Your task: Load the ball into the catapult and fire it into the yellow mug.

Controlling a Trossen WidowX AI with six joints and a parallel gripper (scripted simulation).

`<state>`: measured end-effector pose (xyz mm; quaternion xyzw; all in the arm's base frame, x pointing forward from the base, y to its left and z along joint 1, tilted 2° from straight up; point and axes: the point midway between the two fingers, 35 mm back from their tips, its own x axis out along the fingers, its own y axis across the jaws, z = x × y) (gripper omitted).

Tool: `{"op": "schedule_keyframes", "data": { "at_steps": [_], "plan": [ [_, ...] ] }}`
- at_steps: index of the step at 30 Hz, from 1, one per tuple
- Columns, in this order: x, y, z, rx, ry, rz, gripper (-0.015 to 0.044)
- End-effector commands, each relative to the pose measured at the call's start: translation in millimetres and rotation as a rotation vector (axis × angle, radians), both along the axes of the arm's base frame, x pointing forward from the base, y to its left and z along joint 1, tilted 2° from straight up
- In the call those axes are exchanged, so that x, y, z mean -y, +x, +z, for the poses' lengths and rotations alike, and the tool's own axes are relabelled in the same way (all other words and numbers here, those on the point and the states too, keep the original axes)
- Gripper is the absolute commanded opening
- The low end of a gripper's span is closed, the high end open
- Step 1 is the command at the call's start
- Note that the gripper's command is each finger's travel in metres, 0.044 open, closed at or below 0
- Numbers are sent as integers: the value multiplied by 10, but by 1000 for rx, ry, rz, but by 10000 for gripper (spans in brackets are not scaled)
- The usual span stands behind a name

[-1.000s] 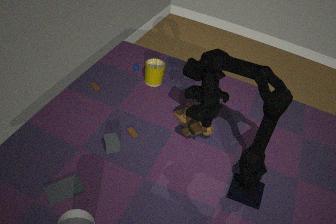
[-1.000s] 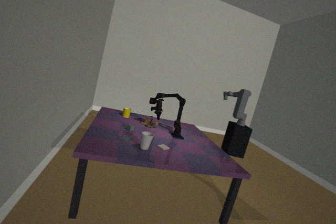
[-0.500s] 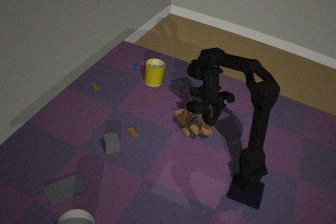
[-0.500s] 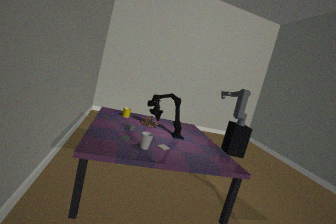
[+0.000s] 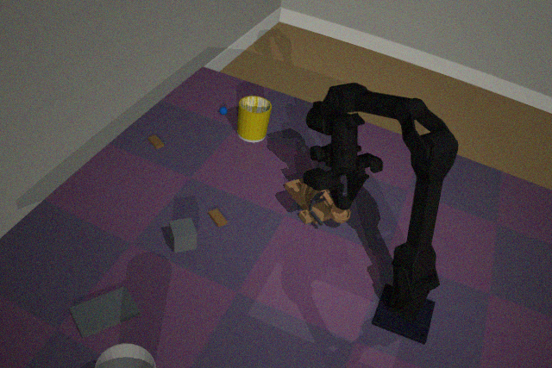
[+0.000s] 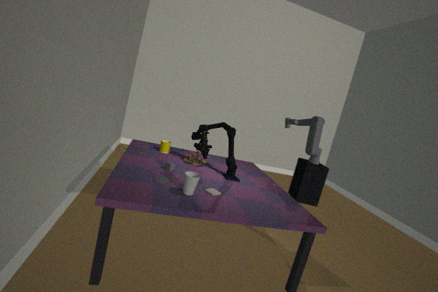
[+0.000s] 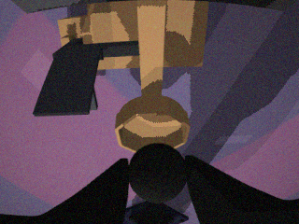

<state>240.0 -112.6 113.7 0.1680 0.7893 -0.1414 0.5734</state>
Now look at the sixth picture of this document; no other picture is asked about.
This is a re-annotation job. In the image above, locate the yellow cup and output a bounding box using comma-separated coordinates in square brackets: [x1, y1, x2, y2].
[159, 140, 171, 153]

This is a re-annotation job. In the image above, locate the white paper cup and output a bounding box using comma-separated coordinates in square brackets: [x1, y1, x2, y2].
[183, 172, 201, 196]

